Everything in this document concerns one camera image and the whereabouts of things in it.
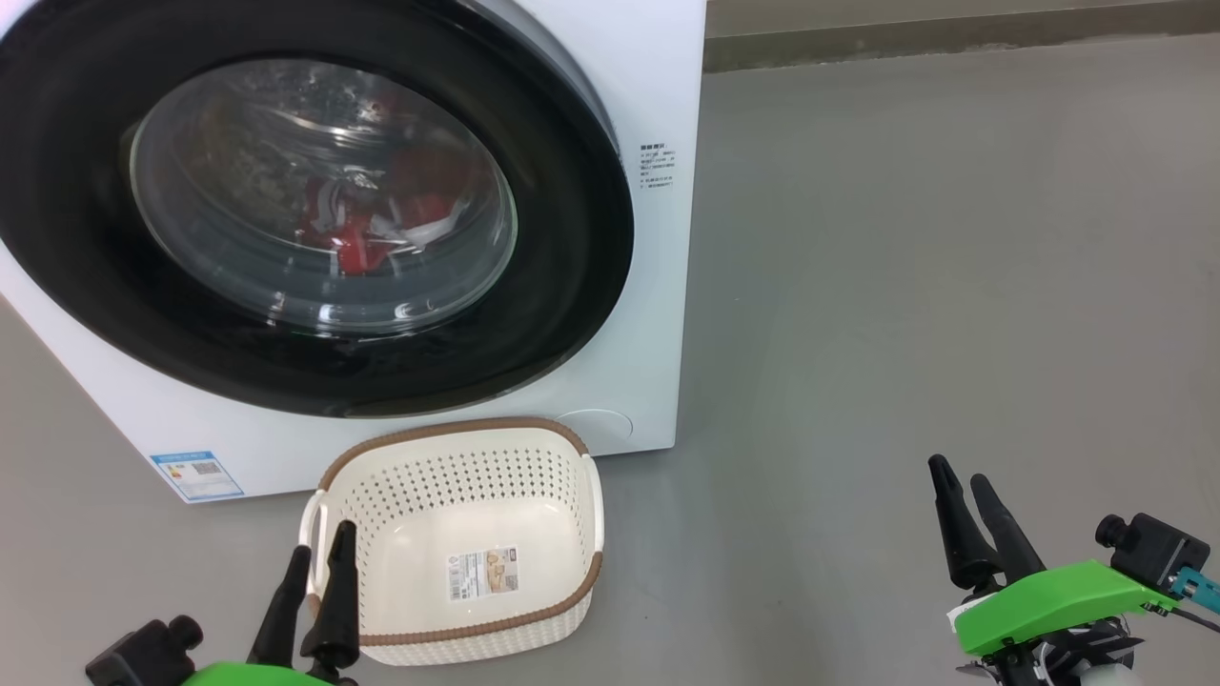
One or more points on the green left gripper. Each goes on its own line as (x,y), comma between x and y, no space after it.
(267,675)

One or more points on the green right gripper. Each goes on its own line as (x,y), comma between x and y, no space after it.
(1048,600)

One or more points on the red and white garment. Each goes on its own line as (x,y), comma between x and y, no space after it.
(353,250)

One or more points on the black round glass washer door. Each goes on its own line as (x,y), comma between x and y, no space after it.
(76,238)

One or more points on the cream perforated basket brown rim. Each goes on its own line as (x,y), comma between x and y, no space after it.
(429,572)

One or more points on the white printed label sticker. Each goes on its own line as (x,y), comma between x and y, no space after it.
(483,574)

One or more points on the white front-load washing machine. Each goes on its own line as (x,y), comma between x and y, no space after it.
(658,95)

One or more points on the blue energy label sticker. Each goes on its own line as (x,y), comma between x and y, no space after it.
(197,475)

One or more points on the round white filter cover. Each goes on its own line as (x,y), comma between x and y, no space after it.
(610,426)

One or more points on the small printed text label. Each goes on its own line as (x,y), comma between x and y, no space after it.
(658,167)

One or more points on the dark grey skirting strip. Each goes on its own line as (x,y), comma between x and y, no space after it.
(953,40)

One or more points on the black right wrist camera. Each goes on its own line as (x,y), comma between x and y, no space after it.
(1153,553)

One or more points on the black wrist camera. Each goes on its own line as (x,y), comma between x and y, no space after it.
(143,657)
(1153,553)

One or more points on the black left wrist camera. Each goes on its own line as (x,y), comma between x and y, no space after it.
(143,657)

